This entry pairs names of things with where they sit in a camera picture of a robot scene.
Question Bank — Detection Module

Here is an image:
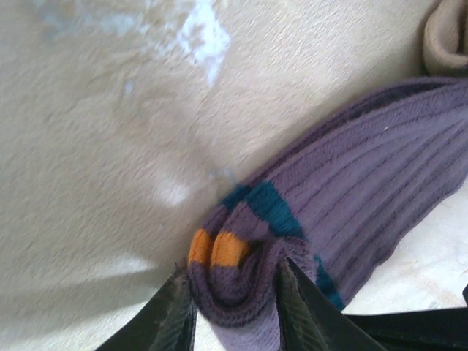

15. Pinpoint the white fabric organiser box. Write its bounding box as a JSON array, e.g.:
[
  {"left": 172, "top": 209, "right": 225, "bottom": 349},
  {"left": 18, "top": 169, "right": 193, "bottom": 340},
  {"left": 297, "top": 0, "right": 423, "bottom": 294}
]
[{"left": 423, "top": 0, "right": 468, "bottom": 78}]

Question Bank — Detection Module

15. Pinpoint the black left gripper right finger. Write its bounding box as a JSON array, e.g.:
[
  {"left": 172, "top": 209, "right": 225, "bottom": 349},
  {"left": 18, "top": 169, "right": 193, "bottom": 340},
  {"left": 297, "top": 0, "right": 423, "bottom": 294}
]
[{"left": 274, "top": 257, "right": 389, "bottom": 351}]

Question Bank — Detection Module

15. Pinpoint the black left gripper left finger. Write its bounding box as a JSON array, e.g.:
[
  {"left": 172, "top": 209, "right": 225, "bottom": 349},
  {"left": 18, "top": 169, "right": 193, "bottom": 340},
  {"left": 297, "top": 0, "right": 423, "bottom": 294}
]
[{"left": 94, "top": 263, "right": 197, "bottom": 351}]

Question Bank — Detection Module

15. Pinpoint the purple sock with orange stripe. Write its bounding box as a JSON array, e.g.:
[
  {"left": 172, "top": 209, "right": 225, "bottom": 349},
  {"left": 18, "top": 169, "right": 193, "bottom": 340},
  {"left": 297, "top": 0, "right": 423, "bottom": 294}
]
[
  {"left": 186, "top": 75, "right": 468, "bottom": 279},
  {"left": 197, "top": 78, "right": 468, "bottom": 351}
]

